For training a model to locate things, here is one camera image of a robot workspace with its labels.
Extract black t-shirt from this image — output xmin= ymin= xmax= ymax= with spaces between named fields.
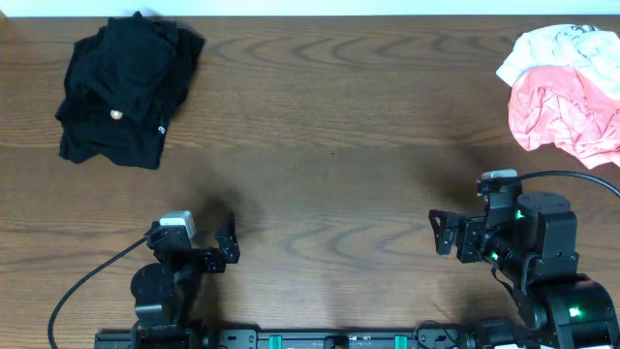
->
xmin=73 ymin=12 xmax=180 ymax=120

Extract left black cable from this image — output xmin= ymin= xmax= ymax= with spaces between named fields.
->
xmin=46 ymin=236 xmax=149 ymax=349

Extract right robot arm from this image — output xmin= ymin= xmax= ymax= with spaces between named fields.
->
xmin=428 ymin=192 xmax=619 ymax=348

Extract folded black pants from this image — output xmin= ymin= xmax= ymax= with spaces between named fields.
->
xmin=55 ymin=25 xmax=205 ymax=170

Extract coral pink t-shirt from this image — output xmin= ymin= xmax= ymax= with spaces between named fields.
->
xmin=508 ymin=66 xmax=619 ymax=170

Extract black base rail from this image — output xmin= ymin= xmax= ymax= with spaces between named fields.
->
xmin=93 ymin=321 xmax=527 ymax=349

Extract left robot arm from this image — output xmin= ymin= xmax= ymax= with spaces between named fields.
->
xmin=131 ymin=210 xmax=240 ymax=348

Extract white printed t-shirt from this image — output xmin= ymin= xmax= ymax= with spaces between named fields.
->
xmin=496 ymin=24 xmax=619 ymax=99

